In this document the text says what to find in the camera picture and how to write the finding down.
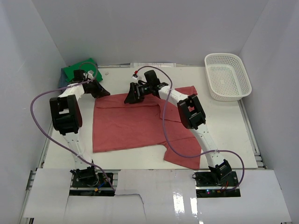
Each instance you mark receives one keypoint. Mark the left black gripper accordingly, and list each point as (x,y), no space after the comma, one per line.
(100,91)

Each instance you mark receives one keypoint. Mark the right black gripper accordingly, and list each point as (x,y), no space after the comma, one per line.
(132,97)

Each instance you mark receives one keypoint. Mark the red t-shirt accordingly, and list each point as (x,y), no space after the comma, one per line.
(118,126)

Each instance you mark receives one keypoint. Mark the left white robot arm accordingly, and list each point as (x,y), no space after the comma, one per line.
(67,120)

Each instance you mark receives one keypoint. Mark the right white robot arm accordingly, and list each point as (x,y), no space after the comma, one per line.
(192,117)

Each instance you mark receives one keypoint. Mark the green folded t-shirt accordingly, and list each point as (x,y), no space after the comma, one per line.
(85,65)

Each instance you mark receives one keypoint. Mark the white paper sheets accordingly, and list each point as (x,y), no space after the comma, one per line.
(167,65)

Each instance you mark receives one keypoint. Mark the blue folded t-shirt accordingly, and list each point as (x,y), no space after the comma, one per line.
(63,81)

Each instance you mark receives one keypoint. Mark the white plastic basket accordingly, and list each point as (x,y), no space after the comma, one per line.
(226,77)

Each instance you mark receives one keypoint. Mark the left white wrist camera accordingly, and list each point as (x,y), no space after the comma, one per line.
(89,75)

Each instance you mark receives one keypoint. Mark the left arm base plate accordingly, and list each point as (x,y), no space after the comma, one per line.
(91,185)

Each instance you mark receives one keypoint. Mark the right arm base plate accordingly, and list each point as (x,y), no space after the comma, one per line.
(206,187)

